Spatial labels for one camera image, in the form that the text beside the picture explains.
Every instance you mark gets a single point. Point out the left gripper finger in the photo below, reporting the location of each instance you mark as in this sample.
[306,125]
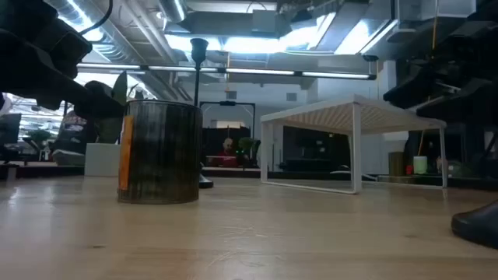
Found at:
[100,89]
[97,107]

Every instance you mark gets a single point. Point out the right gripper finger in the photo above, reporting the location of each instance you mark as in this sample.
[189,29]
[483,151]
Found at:
[420,93]
[467,107]

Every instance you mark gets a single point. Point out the silver tin candle orange tag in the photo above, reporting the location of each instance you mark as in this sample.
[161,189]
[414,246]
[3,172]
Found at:
[163,155]

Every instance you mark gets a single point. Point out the black candlestick holder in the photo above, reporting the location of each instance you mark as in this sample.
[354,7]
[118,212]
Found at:
[478,227]
[198,50]

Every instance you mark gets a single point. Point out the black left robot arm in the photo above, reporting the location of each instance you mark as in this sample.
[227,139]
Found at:
[11,46]

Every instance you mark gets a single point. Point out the person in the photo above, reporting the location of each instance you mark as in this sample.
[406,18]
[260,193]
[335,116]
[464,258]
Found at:
[72,136]
[227,155]

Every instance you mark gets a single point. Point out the green plant in white pot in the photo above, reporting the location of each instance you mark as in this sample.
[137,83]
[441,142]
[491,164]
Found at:
[101,159]

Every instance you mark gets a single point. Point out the small green plant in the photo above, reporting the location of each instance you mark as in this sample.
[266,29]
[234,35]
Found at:
[246,143]
[39,136]

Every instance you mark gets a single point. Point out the pale green cup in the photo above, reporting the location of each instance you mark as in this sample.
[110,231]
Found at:
[420,165]

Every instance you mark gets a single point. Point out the small red container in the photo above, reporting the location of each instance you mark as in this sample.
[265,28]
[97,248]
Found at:
[409,170]

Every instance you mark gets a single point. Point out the white perforated shelf riser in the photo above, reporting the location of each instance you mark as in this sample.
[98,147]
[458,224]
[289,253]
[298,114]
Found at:
[355,148]

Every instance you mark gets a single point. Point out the long ceiling light bar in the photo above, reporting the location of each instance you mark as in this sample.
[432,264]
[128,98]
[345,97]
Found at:
[257,71]

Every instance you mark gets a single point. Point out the black aluminium frame rails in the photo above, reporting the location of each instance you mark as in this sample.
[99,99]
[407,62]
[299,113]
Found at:
[46,172]

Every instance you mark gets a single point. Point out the black metal gantry frame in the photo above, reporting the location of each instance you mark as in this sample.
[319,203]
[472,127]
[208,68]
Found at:
[227,103]

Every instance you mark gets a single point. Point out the black aluminium frame rail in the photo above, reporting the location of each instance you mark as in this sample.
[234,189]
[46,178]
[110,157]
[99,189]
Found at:
[233,173]

